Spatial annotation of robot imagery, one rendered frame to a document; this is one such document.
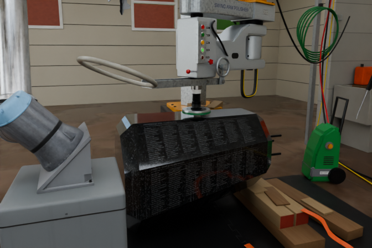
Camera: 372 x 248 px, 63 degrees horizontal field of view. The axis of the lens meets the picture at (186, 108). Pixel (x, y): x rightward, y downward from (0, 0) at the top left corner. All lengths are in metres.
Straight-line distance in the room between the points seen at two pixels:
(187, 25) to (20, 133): 1.41
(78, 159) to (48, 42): 7.18
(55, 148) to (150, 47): 7.31
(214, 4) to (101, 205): 1.61
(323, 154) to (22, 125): 2.86
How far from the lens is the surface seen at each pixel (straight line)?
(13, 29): 1.42
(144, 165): 1.97
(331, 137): 3.39
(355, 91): 4.63
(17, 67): 1.38
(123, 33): 8.26
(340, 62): 4.97
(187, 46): 2.20
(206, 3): 2.21
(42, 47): 8.26
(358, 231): 2.65
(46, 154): 1.18
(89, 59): 1.70
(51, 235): 1.17
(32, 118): 1.16
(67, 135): 1.19
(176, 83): 2.07
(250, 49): 2.68
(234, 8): 2.44
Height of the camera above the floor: 1.33
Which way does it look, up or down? 11 degrees down
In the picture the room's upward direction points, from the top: straight up
